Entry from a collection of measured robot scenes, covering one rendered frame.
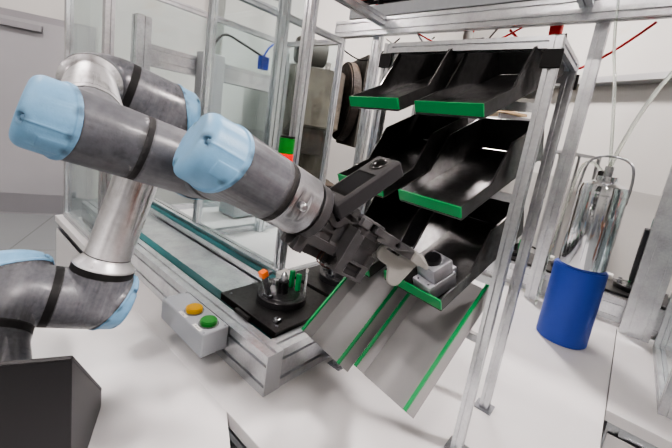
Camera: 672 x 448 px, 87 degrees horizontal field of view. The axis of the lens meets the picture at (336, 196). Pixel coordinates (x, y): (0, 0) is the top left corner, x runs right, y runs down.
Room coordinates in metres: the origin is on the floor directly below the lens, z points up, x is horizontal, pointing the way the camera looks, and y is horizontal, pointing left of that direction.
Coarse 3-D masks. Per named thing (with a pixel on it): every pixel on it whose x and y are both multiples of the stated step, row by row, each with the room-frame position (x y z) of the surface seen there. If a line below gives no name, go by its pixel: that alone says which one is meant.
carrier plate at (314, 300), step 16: (240, 288) 0.95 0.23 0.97; (256, 288) 0.97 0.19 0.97; (240, 304) 0.86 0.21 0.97; (256, 304) 0.87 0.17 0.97; (320, 304) 0.93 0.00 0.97; (256, 320) 0.81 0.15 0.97; (272, 320) 0.81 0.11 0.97; (288, 320) 0.82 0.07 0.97; (304, 320) 0.83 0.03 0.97; (272, 336) 0.76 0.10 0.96
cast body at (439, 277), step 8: (424, 256) 0.59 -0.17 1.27; (432, 256) 0.59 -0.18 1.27; (440, 256) 0.58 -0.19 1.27; (432, 264) 0.57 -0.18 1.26; (440, 264) 0.58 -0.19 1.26; (448, 264) 0.58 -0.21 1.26; (424, 272) 0.58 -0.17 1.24; (432, 272) 0.56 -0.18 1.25; (440, 272) 0.57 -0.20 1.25; (448, 272) 0.58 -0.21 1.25; (456, 272) 0.62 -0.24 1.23; (416, 280) 0.59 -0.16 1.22; (424, 280) 0.59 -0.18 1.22; (432, 280) 0.57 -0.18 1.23; (440, 280) 0.58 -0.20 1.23; (448, 280) 0.59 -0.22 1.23; (424, 288) 0.58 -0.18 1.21; (432, 288) 0.57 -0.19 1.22; (440, 288) 0.58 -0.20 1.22; (448, 288) 0.59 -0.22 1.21
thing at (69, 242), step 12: (60, 216) 1.61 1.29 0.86; (192, 216) 1.93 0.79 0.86; (60, 228) 1.59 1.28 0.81; (72, 228) 1.48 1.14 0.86; (60, 240) 1.56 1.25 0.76; (72, 240) 1.48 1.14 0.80; (84, 240) 1.37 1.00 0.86; (60, 252) 1.56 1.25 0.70; (72, 252) 1.43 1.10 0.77; (60, 264) 1.56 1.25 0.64
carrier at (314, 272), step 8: (296, 272) 1.12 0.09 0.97; (304, 272) 1.13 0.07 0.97; (312, 272) 1.14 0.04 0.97; (320, 272) 1.11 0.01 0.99; (312, 280) 1.08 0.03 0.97; (320, 280) 1.09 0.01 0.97; (328, 280) 1.06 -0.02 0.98; (336, 280) 1.06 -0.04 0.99; (312, 288) 1.04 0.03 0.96; (320, 288) 1.03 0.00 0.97; (328, 288) 1.04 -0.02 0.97
